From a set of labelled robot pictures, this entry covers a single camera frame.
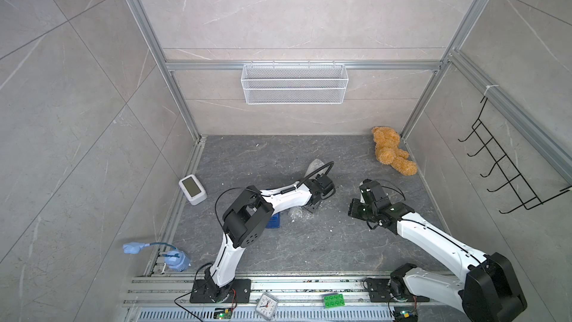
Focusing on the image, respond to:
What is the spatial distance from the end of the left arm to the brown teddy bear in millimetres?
340

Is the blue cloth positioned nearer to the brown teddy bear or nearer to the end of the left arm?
the end of the left arm

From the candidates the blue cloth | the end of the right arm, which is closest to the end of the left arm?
the end of the right arm

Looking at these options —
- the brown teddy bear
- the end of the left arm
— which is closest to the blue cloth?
the end of the left arm

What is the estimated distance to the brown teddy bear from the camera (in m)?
0.97

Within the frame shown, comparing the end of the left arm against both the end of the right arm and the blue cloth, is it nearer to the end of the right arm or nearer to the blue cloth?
the end of the right arm

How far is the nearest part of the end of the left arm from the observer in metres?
0.68
